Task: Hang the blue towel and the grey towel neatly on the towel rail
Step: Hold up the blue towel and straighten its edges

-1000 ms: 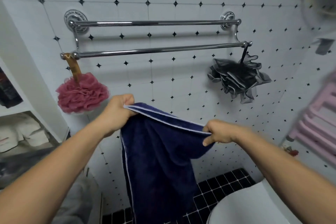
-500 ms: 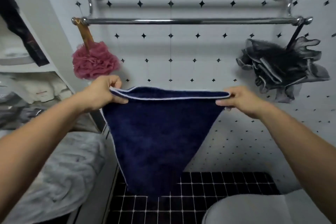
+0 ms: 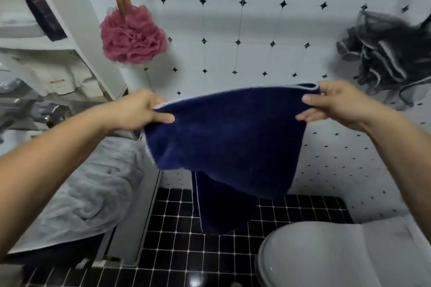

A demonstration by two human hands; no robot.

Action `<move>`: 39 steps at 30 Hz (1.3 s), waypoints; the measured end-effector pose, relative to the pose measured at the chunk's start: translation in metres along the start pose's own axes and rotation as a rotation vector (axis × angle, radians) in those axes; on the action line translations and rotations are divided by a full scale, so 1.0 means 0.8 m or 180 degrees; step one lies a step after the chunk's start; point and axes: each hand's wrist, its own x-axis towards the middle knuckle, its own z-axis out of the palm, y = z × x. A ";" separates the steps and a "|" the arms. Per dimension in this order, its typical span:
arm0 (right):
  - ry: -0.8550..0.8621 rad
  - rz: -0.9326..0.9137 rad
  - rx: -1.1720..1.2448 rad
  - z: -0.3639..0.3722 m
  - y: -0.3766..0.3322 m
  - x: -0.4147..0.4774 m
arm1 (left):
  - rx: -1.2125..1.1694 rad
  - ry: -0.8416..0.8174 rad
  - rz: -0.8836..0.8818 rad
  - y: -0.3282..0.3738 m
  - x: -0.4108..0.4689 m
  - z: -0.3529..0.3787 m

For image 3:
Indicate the person's left hand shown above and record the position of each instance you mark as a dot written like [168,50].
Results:
[138,112]

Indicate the person's right hand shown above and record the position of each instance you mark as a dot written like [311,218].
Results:
[343,105]

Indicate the dark blue towel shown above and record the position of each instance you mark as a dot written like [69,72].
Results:
[229,135]

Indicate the gray towel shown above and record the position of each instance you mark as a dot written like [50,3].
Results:
[84,189]

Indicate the person's right forearm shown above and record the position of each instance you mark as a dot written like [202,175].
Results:
[404,162]

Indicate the person's left forearm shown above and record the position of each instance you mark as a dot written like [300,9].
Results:
[50,169]

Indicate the beige refill pouch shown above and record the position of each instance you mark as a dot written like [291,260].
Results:
[87,78]
[50,75]

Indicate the black gray bath loofah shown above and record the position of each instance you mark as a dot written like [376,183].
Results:
[387,54]

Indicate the pink bath loofah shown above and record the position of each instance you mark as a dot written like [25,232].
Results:
[131,38]

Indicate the chrome faucet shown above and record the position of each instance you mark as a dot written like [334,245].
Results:
[50,113]

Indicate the black white vanity cabinet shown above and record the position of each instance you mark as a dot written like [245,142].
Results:
[134,212]

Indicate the white shelf cabinet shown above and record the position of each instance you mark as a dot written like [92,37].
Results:
[33,44]

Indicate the black tube on shelf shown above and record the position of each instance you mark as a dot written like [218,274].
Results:
[40,11]

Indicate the white covered soap dish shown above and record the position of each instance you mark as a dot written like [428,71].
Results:
[17,26]

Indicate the white toilet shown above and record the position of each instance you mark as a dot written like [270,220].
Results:
[336,256]

